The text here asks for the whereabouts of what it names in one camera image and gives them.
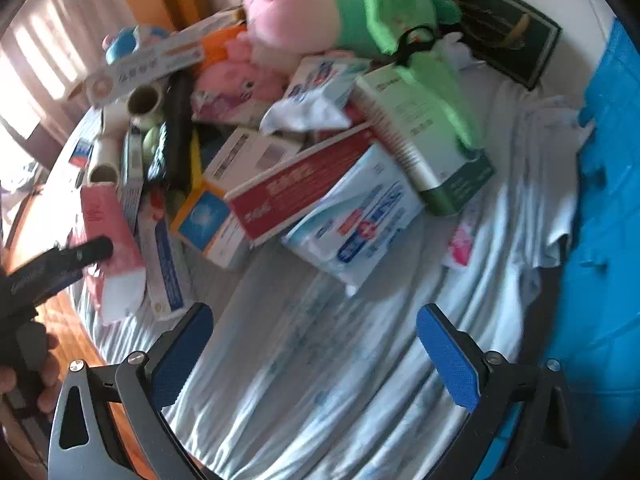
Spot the green white box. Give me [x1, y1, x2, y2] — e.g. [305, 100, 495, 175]
[354, 66, 497, 217]

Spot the white toothpaste box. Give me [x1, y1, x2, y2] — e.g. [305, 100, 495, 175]
[137, 205, 185, 322]

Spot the beige long box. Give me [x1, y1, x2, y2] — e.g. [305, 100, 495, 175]
[81, 35, 207, 109]

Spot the pink small packet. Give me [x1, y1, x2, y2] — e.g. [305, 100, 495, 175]
[441, 209, 477, 269]

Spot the yellow box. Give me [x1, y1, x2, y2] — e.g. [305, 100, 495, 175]
[186, 132, 207, 196]

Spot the pink small plush toy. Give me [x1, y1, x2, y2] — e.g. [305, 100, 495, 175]
[191, 37, 287, 126]

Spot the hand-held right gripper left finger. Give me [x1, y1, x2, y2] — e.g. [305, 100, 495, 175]
[48, 303, 214, 480]

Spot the white blue wipes pack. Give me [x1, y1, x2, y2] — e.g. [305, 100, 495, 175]
[260, 55, 372, 134]
[279, 144, 427, 297]

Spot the green dinosaur plush toy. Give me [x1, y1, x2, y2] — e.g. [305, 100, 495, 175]
[337, 0, 485, 151]

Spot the dark gift bag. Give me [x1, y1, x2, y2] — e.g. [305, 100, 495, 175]
[425, 0, 563, 92]

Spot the orange plush toy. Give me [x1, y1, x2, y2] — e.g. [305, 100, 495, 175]
[201, 26, 247, 71]

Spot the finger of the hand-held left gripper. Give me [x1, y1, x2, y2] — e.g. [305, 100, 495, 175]
[9, 236, 115, 306]

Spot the wooden desk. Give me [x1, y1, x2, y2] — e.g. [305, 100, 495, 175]
[0, 180, 166, 480]

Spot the pink pig plush toy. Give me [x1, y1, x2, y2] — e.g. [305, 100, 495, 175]
[241, 0, 363, 68]

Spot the blue plush toy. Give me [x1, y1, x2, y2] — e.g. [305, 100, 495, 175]
[102, 24, 171, 66]

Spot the white sheer curtain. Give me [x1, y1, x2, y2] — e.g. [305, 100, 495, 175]
[0, 0, 168, 171]

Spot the blue plastic storage crate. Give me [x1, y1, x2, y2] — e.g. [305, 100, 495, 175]
[477, 19, 640, 480]

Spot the white plush toy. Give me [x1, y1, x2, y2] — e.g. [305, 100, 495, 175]
[434, 31, 482, 70]

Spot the blue striped narrow box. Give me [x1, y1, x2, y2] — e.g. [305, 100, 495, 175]
[121, 125, 147, 235]

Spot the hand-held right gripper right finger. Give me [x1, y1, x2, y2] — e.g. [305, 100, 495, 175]
[416, 304, 576, 480]

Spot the black long pouch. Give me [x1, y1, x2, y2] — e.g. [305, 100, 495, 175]
[149, 72, 197, 192]

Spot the person's left hand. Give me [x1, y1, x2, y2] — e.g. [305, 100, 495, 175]
[30, 334, 62, 411]

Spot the red long box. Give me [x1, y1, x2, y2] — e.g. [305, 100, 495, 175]
[224, 124, 377, 247]

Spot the pink floral tissue pack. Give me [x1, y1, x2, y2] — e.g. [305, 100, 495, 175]
[79, 184, 147, 323]

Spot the blue red small packet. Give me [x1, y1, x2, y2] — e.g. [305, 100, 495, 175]
[69, 136, 97, 170]

